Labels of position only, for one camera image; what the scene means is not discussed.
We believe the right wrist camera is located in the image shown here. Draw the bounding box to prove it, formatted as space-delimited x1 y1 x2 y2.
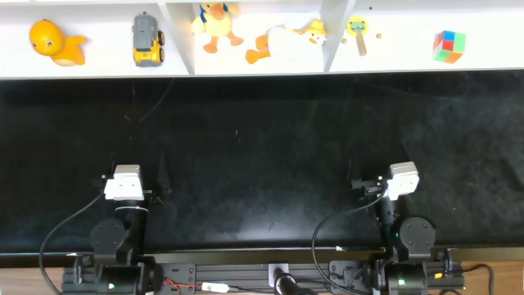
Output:
386 161 421 202

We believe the yellow rubber duck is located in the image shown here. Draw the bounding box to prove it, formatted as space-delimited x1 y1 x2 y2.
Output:
29 19 88 67

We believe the white plush duck yellow hat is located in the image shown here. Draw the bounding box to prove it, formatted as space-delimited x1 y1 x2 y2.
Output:
245 18 328 66

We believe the yellow rattle drum toy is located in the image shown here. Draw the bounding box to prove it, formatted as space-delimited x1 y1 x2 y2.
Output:
341 16 383 57

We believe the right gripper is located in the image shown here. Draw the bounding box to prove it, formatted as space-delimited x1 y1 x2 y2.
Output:
350 157 388 197

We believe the black cable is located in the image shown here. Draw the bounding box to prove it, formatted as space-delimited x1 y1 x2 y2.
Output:
38 191 107 295
310 184 389 295

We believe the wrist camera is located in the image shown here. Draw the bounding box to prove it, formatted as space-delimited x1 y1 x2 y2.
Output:
103 164 145 202
386 161 421 202

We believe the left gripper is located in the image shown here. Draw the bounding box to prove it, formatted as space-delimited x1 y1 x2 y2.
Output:
142 151 171 205

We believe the grey and yellow toy truck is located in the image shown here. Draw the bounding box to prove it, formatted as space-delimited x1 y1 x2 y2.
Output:
131 13 166 68

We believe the mounting rail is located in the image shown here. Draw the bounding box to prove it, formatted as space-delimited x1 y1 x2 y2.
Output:
61 261 496 295

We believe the white shelf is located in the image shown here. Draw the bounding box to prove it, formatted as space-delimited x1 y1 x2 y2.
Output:
0 0 524 81

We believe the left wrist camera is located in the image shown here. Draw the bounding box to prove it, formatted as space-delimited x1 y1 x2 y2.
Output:
103 164 145 202

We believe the many-coloured puzzle cube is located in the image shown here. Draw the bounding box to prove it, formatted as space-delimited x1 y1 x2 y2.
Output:
432 29 468 65

